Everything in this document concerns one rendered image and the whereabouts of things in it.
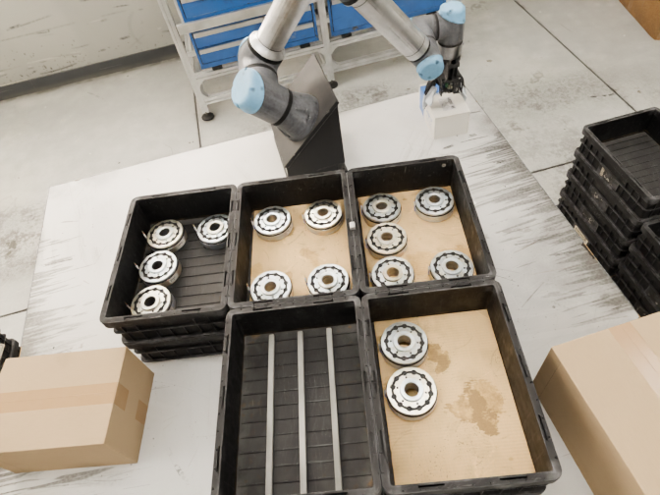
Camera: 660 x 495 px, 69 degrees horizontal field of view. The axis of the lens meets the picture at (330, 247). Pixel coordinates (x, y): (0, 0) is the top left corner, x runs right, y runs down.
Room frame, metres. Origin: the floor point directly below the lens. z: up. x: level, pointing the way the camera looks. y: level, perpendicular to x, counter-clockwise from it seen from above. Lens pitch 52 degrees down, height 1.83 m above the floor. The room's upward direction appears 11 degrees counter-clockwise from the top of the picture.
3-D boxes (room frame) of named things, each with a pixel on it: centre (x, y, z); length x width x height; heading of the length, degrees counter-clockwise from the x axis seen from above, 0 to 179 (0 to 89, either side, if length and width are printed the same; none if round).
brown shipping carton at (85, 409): (0.50, 0.67, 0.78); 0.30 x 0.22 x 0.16; 84
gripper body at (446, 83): (1.33, -0.49, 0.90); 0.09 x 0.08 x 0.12; 179
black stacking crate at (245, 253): (0.77, 0.08, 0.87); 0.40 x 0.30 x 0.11; 174
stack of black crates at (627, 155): (1.10, -1.16, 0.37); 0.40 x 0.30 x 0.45; 5
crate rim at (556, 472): (0.34, -0.17, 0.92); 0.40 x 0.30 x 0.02; 174
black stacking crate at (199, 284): (0.80, 0.38, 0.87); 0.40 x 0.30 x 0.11; 174
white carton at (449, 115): (1.36, -0.49, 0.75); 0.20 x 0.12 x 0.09; 179
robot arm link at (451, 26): (1.34, -0.48, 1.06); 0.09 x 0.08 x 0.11; 87
